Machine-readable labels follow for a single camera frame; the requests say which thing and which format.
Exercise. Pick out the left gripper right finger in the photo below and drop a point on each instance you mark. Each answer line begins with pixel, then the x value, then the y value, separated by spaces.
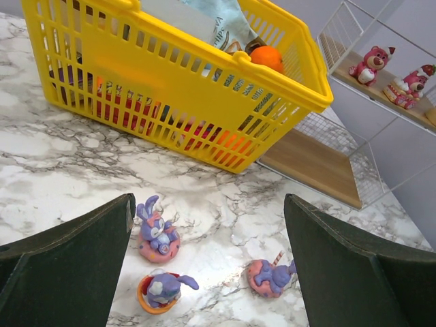
pixel 351 277

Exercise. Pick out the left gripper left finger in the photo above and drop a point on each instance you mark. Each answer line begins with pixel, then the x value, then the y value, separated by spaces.
pixel 67 275

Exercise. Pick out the pink bear with strawberry cake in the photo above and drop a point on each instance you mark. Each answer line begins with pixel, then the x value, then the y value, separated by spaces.
pixel 406 92

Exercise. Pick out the pink bear with santa hat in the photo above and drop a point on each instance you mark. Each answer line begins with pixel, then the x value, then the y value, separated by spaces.
pixel 375 60

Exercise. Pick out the purple bunny on pink macaron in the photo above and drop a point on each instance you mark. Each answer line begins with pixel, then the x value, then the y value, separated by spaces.
pixel 269 279

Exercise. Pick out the purple bunny in orange cup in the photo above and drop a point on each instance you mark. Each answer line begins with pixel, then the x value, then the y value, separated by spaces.
pixel 160 290

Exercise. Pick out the purple bunny on pink donut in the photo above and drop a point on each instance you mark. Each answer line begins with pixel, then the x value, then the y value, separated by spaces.
pixel 158 240

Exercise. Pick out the yellow plastic basket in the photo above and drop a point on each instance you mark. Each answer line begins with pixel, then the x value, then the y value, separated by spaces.
pixel 114 63

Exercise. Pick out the orange fruit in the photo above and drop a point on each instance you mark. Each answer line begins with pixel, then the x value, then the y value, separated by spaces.
pixel 269 57

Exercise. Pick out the brown bread pastry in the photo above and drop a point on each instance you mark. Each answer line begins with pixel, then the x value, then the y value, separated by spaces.
pixel 253 44

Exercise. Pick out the light blue chips bag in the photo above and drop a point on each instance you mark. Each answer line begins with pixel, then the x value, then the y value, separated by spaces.
pixel 232 30

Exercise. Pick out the white wire wooden shelf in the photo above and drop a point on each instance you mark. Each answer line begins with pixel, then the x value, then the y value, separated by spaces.
pixel 364 147

